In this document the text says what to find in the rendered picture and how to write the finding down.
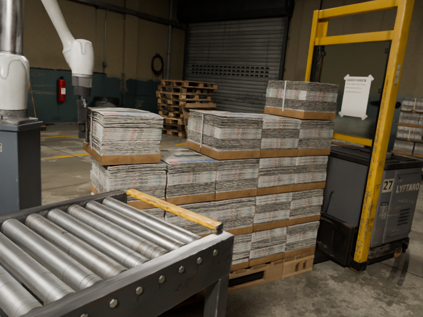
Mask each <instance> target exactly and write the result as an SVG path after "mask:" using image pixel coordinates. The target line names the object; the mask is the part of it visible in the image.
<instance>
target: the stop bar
mask: <svg viewBox="0 0 423 317"><path fill-rule="evenodd" d="M127 195H128V196H131V197H134V198H136V199H139V200H141V201H143V202H145V203H148V204H151V205H153V206H156V207H158V208H161V209H163V210H165V211H168V212H170V213H173V214H176V215H178V216H180V217H182V218H185V219H187V220H190V221H193V222H195V223H197V224H199V225H202V226H205V227H207V228H210V229H212V230H215V231H220V230H222V229H223V223H221V222H218V221H215V220H213V219H210V218H207V217H205V216H202V215H200V214H197V213H194V212H192V211H189V210H187V209H184V208H181V207H179V206H176V205H174V204H171V203H168V202H166V201H163V200H161V199H158V198H156V197H153V196H150V195H148V194H145V193H142V192H140V191H137V190H134V189H127Z"/></svg>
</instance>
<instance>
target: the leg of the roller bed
mask: <svg viewBox="0 0 423 317"><path fill-rule="evenodd" d="M228 281H229V274H227V275H226V276H224V277H222V278H221V279H219V280H217V281H216V282H214V283H213V284H210V285H209V286H207V287H206V292H205V306H204V314H203V317H225V313H226V306H227V294H228Z"/></svg>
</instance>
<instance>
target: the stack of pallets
mask: <svg viewBox="0 0 423 317"><path fill-rule="evenodd" d="M168 81H171V85H169V84H167V82H168ZM208 84H209V85H211V88H209V87H208ZM217 86H218V84H216V83H209V82H196V81H182V80H172V79H161V84H160V85H158V91H156V97H157V98H158V102H157V105H158V107H157V109H159V116H161V117H163V118H165V120H164V121H163V124H165V125H163V127H164V128H162V133H167V135H178V137H186V135H185V134H186V131H185V129H184V127H185V125H184V121H183V119H184V117H183V111H182V109H181V104H184V103H192V102H194V103H203V102H207V103H212V104H213V101H211V95H213V91H214V89H217ZM165 87H168V91H167V90H165ZM179 89H180V91H179ZM193 89H194V90H195V91H194V92H192V90H193ZM203 90H207V94H206V93H203ZM163 94H167V96H163ZM176 95H179V97H177V96H176ZM189 95H191V96H193V97H189ZM200 96H205V98H204V99H200ZM164 100H167V103H164ZM164 106H167V108H164ZM165 112H168V113H169V114H165ZM164 130H167V131H164ZM175 132H177V133H175Z"/></svg>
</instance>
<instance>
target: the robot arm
mask: <svg viewBox="0 0 423 317"><path fill-rule="evenodd" d="M41 1H42V3H43V5H44V7H45V9H46V10H47V13H48V15H49V16H50V19H51V20H52V23H53V24H54V26H55V29H56V30H57V33H58V34H59V37H60V39H61V41H62V44H63V47H64V49H63V52H62V53H63V55H64V58H65V61H66V63H67V64H68V66H69V68H70V69H71V70H72V85H73V86H75V87H74V95H75V96H79V99H78V100H77V114H78V124H79V138H86V123H87V106H88V103H87V100H86V96H91V89H90V87H92V86H93V71H94V48H93V44H92V43H91V42H90V41H87V40H83V39H78V40H75V39H74V37H73V36H72V34H71V33H70V31H69V29H68V27H67V24H66V22H65V19H64V17H63V15H62V12H61V10H60V8H59V5H58V2H57V0H41ZM24 9H25V0H0V124H1V125H13V126H18V125H22V124H26V123H32V122H38V118H33V117H30V116H28V91H29V88H30V83H29V80H30V66H29V61H28V60H27V59H26V57H24V56H23V32H24ZM80 74H81V75H80Z"/></svg>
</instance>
